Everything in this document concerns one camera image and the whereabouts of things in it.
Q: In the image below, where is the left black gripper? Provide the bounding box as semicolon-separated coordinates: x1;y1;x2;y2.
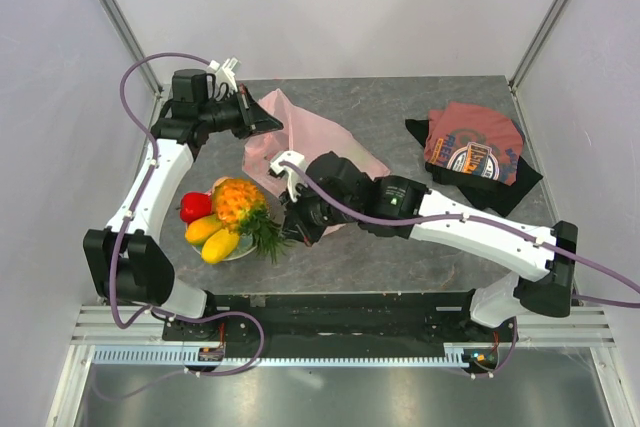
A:
199;85;283;140

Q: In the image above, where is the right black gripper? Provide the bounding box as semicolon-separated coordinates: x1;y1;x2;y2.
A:
279;177;359;246

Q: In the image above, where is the pink plastic bag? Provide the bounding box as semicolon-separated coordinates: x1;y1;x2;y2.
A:
242;89;390;197

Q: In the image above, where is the pineapple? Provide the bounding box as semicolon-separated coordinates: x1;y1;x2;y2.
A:
211;178;289;263

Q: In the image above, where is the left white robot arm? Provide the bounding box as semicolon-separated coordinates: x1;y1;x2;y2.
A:
83;58;283;340

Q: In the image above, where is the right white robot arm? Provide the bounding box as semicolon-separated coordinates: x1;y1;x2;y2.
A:
270;151;577;341

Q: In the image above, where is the white fruit plate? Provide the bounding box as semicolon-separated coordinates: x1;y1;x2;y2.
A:
191;207;270;262

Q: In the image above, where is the yellow mango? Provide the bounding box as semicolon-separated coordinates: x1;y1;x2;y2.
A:
201;229;240;264

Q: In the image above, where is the red apple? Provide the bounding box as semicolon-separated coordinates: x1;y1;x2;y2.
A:
179;192;213;224

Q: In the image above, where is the orange green mango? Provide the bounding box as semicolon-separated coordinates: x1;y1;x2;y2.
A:
185;214;224;246

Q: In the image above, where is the red printed t-shirt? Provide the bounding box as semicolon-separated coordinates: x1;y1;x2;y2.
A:
424;102;524;185

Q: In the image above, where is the black cloth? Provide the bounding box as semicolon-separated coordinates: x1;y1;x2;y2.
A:
405;119;542;217

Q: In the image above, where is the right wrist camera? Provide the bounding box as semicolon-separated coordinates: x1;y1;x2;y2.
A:
268;150;307;202

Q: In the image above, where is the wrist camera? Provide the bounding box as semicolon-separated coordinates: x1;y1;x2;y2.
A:
268;150;307;202
207;57;241;98

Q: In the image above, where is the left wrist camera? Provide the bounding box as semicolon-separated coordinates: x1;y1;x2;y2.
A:
207;57;241;98

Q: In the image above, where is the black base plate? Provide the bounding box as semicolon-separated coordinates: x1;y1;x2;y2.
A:
162;292;516;357

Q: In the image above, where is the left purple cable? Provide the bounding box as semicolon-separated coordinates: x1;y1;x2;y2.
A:
92;51;266;402

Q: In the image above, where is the slotted cable duct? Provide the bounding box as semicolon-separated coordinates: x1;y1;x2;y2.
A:
92;345;469;368

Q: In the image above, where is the left aluminium frame post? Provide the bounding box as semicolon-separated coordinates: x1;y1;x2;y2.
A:
69;0;166;96

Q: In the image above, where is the aluminium frame post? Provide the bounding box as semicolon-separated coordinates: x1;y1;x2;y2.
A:
69;0;166;96
508;0;571;95

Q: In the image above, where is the right aluminium frame post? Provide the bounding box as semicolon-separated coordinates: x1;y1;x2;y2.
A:
508;0;571;95

